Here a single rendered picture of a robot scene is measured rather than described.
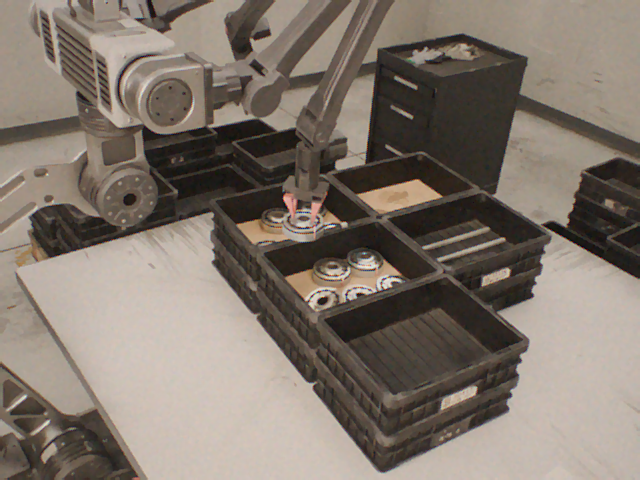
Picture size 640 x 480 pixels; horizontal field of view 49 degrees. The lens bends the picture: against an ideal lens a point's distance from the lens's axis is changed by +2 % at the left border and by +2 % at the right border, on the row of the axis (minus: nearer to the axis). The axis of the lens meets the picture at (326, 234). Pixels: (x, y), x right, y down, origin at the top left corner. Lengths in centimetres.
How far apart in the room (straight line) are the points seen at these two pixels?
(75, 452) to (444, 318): 103
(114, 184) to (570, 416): 121
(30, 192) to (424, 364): 97
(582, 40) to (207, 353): 400
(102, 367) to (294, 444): 53
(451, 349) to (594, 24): 377
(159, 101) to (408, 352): 83
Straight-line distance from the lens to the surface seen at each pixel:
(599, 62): 524
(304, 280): 189
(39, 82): 463
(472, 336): 179
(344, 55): 154
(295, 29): 143
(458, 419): 167
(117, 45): 137
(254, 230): 209
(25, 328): 315
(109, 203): 163
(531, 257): 207
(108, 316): 200
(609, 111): 524
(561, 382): 194
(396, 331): 176
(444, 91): 332
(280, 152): 334
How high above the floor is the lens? 194
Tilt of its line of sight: 32 degrees down
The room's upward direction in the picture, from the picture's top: 5 degrees clockwise
